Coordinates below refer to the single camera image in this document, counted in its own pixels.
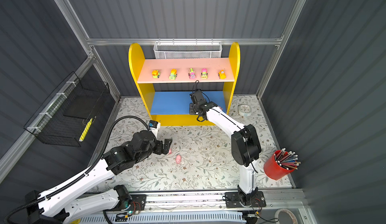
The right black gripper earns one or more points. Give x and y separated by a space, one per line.
192 111

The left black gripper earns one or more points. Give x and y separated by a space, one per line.
167 145

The pink truck green striped top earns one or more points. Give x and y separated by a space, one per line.
192 74

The green truck pink mixer drum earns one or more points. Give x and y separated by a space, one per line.
204 73

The green toy car orange top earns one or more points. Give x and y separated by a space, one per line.
173 74

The orange yellow toy car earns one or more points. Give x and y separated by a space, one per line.
222 74

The orange toy car green base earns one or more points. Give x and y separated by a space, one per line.
156 74

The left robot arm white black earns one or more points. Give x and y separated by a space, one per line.
63 203

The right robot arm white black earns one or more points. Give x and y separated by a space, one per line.
245 145

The yellow shelf pink blue boards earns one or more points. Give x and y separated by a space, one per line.
167 101

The yellow green marker pen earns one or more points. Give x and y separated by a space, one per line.
85 131

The red cup holder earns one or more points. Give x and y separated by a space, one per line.
272 168

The bundle of coloured pencils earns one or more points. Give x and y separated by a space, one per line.
287 160

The white tape roll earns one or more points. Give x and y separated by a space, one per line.
285 216

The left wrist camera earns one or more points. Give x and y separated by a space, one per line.
154 127

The white wire mesh basket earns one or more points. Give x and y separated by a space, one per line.
162 51

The white slotted cable duct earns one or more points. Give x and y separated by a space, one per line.
217 217

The black wire basket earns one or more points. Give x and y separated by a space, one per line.
64 118

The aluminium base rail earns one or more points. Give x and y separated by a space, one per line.
213 200

